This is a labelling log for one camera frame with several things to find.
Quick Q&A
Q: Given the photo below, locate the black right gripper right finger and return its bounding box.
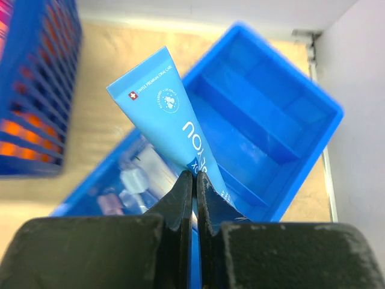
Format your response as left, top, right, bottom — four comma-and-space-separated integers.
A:
196, 173, 384, 288

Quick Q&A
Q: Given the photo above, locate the blue toothpaste tube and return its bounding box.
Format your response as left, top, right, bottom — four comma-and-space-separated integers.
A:
106, 46, 238, 207

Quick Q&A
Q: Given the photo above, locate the white wrapped toothbrush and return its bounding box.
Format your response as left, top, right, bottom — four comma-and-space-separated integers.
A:
119, 167, 156, 213

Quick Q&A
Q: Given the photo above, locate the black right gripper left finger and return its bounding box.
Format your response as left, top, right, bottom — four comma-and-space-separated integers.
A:
5, 171, 193, 288

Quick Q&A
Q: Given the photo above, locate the blue plastic shopping basket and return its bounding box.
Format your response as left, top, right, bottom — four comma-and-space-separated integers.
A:
1, 1, 82, 178

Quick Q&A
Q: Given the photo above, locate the pink toothbrush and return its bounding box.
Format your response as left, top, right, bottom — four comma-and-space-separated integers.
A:
97, 193, 124, 216

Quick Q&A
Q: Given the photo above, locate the blue plastic divided bin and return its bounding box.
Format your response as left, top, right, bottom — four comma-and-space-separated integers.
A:
54, 23, 343, 222

